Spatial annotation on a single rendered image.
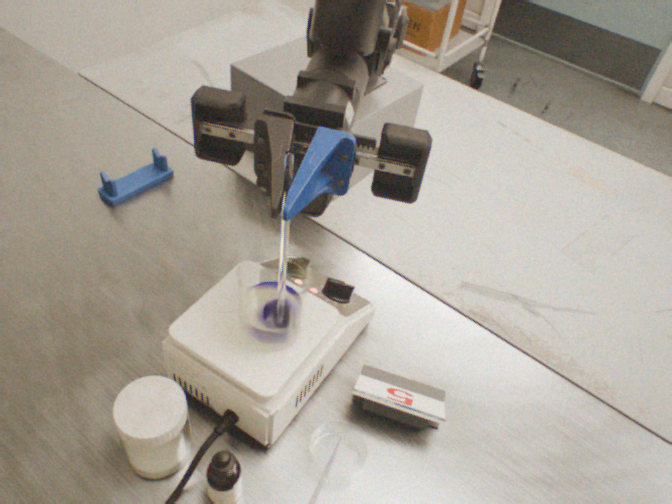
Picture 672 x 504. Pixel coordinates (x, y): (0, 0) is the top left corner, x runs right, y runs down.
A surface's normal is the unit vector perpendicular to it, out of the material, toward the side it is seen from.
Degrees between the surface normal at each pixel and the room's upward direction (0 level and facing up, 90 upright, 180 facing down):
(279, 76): 4
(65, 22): 90
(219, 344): 0
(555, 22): 90
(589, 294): 0
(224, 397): 90
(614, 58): 90
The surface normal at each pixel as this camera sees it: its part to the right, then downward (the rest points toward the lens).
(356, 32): 0.22, 0.74
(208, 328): 0.09, -0.70
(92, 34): 0.77, 0.50
